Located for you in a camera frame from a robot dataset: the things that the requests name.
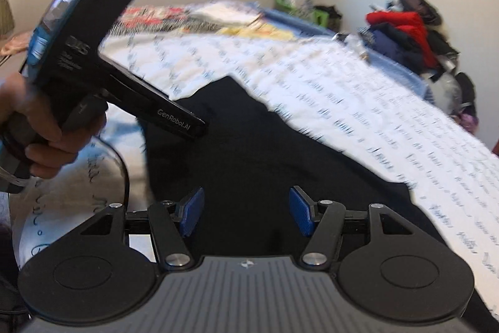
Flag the dark folded cloth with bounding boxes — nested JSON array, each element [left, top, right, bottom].
[[315, 5, 344, 32]]

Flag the light blue blanket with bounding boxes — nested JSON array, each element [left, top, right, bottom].
[[249, 3, 434, 100]]

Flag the pile of mixed clothes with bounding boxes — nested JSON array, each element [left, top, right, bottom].
[[356, 0, 479, 135]]

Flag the white script-printed bed sheet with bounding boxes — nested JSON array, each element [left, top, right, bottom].
[[12, 32, 499, 273]]

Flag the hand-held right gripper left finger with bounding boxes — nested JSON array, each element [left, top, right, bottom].
[[80, 187, 206, 270]]

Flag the person's left hand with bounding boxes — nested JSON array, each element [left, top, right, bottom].
[[0, 73, 109, 180]]

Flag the clear plastic bag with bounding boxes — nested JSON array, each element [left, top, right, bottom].
[[428, 76, 465, 116]]

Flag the black pants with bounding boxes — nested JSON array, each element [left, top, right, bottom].
[[141, 76, 499, 323]]

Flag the green plastic container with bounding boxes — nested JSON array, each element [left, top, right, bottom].
[[274, 0, 333, 32]]

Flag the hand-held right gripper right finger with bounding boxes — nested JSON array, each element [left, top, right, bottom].
[[288, 185, 414, 270]]

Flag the black cable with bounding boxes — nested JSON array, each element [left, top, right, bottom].
[[88, 135, 132, 209]]

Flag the colourful floral quilt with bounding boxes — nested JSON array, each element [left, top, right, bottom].
[[116, 3, 298, 42]]

